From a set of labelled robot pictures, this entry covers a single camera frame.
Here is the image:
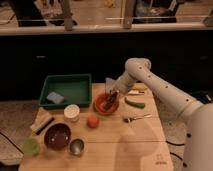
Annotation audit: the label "translucent grey gripper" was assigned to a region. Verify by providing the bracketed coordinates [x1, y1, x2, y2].
[104, 78, 118, 110]

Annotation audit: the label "dark purple grapes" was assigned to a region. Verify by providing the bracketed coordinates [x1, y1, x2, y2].
[104, 96, 115, 108]

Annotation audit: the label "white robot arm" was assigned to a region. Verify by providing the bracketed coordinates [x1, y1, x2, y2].
[104, 58, 213, 171]

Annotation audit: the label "orange-red bowl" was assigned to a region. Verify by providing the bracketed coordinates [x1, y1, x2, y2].
[93, 93, 119, 116]

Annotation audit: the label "dark maroon bowl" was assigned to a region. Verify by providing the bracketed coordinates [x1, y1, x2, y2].
[44, 123, 71, 150]

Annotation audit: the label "white marker pen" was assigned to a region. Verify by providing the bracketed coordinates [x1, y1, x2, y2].
[128, 90, 145, 95]

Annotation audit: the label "green chili pepper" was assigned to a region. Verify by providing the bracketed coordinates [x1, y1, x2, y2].
[124, 97, 145, 109]

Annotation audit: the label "metal fork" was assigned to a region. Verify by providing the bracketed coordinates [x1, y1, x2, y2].
[122, 114, 151, 123]

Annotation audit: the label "orange fruit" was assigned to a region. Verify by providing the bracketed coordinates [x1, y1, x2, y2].
[87, 115, 99, 128]

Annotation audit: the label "white round lidded container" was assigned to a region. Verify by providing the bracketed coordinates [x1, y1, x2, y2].
[64, 104, 80, 122]

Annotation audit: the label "green plastic tray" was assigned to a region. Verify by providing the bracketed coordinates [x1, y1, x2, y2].
[39, 74, 92, 109]

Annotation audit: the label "blue-white sponge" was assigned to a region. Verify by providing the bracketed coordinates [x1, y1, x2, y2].
[47, 92, 64, 104]

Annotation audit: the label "small steel cup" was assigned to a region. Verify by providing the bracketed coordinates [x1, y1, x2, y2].
[69, 139, 84, 157]

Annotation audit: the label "green plastic cup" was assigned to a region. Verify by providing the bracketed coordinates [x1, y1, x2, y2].
[22, 138, 40, 156]

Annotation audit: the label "black floor cable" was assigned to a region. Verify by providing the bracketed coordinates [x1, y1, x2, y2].
[165, 139, 185, 171]

